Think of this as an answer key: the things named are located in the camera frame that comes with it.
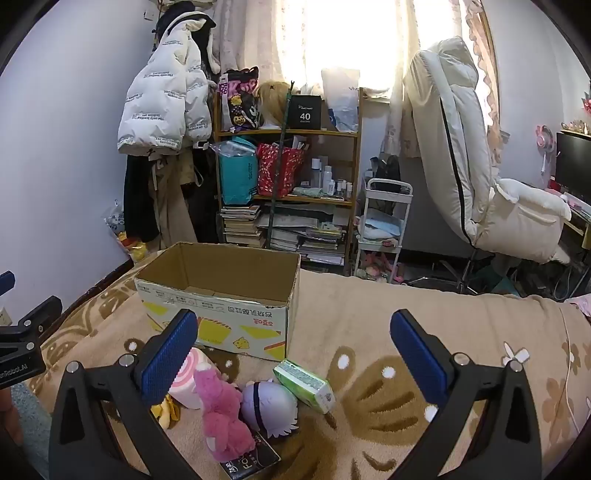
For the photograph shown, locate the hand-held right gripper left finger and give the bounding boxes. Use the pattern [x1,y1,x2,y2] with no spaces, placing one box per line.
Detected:
[48,308,199,480]

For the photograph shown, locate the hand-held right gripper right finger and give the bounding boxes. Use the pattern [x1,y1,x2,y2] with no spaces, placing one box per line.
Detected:
[390,309,541,480]

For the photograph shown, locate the pink swirl roll plush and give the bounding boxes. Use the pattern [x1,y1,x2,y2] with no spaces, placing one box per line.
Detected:
[168,347,219,409]

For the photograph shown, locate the yellow plush toy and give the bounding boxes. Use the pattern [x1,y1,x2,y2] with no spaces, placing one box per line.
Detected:
[150,394,182,430]

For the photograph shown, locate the pink bear plush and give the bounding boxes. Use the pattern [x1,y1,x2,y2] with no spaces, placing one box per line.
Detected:
[193,367,257,462]

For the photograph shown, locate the printed cardboard box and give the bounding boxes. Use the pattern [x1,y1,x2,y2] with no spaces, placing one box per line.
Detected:
[134,241,302,361]

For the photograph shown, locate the purple-haired doll plush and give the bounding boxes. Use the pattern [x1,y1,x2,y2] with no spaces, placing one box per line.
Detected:
[240,378,300,439]

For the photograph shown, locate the beige butterfly print blanket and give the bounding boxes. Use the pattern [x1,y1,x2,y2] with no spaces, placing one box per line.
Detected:
[25,256,591,480]

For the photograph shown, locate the bag of snacks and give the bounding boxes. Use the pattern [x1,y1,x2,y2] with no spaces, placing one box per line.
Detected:
[104,200,149,265]

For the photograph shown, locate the green tissue pack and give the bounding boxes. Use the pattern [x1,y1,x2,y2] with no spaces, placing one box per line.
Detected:
[272,359,337,414]

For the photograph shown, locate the dark flat packet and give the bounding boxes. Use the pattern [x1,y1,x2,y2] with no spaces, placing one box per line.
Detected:
[221,431,281,478]

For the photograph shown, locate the white trolley cart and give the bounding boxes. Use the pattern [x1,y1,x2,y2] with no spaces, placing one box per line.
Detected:
[353,178,413,283]

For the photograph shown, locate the stack of books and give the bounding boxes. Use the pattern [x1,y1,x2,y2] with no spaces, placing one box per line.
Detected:
[221,204,269,247]

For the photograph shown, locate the dark hanging coat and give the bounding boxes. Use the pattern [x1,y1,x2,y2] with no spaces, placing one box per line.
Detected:
[124,152,158,243]

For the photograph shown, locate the pile of papers and magazines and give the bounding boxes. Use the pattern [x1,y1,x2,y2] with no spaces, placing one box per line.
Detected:
[268,215,347,266]

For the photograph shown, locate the beige hanging trousers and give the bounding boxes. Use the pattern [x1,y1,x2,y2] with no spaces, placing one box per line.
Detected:
[154,152,200,245]

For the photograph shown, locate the wooden shelf unit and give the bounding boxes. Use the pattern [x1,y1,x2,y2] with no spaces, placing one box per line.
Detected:
[215,88,363,278]

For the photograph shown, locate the dark bag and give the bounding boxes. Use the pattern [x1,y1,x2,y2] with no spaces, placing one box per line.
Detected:
[369,155,402,185]

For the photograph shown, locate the teal paper bag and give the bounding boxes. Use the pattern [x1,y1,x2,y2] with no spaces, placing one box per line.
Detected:
[218,136,259,206]

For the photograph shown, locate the group of small bottles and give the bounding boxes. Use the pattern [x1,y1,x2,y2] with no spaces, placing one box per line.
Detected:
[310,158,354,197]

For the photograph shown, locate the green pole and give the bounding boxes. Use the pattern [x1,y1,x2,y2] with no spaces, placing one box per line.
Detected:
[270,80,296,250]

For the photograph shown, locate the red patterned bag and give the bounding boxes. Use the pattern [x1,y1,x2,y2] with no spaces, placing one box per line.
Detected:
[256,142,305,197]

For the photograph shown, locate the white puffer jacket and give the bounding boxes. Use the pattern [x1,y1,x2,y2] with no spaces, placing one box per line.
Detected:
[117,11,218,155]

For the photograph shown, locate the black monitor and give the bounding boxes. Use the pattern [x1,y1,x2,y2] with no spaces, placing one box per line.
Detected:
[554,131,591,204]

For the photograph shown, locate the pink desk fan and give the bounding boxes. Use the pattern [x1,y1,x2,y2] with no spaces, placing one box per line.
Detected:
[536,124,556,181]

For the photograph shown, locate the printed tote bag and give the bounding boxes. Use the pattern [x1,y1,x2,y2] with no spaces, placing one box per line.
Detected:
[219,67,260,132]

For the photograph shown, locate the black box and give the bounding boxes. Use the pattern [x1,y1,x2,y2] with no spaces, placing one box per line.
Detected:
[290,95,323,131]

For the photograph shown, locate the white plastic bag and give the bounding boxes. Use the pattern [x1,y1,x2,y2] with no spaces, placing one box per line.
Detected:
[321,68,361,132]

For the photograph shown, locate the blond wig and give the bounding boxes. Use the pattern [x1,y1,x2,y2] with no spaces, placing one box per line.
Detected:
[256,80,291,130]

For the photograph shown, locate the sheer floral curtain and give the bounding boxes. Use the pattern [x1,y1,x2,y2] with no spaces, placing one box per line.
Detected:
[215,0,509,162]

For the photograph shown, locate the dark wooden bed frame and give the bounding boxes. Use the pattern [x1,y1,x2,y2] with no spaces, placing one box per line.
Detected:
[58,256,137,317]

